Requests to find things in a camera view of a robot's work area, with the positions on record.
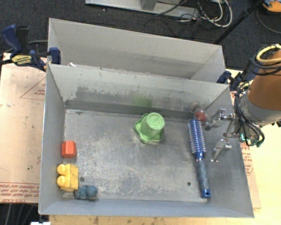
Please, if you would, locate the brown cardboard board, red print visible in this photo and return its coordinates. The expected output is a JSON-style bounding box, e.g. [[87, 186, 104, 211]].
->
[[0, 52, 277, 225]]

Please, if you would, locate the green plastic cup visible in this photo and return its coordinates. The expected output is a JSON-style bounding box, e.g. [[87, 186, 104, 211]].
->
[[132, 109, 167, 146]]

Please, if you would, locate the orange-red block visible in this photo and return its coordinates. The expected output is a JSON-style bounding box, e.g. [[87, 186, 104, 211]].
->
[[59, 139, 79, 160]]

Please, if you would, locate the grey metal bin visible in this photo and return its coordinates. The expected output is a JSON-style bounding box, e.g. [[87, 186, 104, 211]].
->
[[27, 18, 275, 225]]

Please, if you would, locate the blue-grey toy animal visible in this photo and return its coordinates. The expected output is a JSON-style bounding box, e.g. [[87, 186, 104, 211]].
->
[[74, 183, 99, 202]]

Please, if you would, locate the small red round thing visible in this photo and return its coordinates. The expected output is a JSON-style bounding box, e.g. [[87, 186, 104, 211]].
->
[[193, 110, 209, 123]]

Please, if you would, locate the blue round hairbrush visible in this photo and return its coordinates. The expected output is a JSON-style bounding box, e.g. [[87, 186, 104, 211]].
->
[[179, 118, 220, 199]]

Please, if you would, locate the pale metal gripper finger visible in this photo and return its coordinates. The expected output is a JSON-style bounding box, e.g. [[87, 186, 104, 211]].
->
[[208, 137, 233, 164], [203, 106, 233, 133]]

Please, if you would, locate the yellow toy brick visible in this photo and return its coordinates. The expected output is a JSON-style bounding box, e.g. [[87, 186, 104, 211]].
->
[[54, 162, 82, 193]]

